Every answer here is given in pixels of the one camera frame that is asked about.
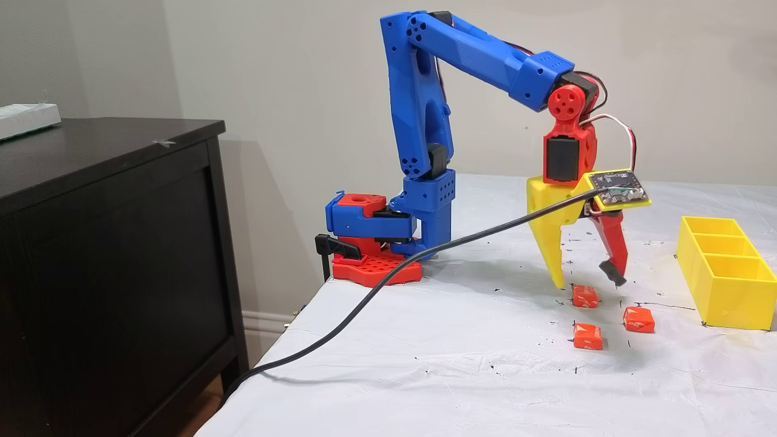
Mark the orange candy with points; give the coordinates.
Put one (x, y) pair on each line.
(585, 296)
(587, 337)
(638, 319)

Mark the yellow three-compartment box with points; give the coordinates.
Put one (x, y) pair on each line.
(728, 291)

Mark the white flat box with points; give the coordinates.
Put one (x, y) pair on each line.
(27, 118)

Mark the white tablecloth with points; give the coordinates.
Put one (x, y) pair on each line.
(485, 376)

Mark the black table clamp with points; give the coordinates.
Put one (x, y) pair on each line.
(340, 247)

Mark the white baseboard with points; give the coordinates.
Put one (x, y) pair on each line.
(261, 325)

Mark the black wooden cabinet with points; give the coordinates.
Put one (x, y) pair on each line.
(109, 273)

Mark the camera board on yellow mount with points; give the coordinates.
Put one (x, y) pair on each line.
(616, 188)

